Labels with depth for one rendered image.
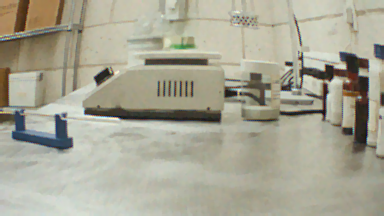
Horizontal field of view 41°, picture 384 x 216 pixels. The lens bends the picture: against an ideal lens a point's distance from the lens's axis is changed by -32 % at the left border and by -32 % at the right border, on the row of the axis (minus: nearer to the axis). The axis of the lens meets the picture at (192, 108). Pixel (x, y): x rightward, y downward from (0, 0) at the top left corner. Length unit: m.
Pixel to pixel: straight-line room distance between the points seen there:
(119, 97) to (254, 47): 2.46
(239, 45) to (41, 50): 1.11
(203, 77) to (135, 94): 0.09
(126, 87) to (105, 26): 2.46
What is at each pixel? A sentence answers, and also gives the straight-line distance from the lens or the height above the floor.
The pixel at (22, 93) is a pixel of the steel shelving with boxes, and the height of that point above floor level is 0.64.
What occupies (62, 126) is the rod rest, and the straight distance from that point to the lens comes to 0.67.
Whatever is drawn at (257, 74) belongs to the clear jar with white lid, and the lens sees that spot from 0.96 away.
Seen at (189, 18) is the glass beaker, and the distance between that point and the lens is 0.99.
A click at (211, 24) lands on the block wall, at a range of 3.38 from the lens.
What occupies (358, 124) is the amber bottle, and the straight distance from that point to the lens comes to 0.73.
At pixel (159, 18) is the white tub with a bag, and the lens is 2.03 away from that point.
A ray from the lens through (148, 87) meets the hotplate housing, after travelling 0.96.
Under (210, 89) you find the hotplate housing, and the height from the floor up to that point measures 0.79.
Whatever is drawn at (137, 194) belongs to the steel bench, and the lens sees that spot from 0.47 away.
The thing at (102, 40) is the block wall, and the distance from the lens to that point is 3.41.
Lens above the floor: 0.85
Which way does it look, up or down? 5 degrees down
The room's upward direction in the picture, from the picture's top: 1 degrees clockwise
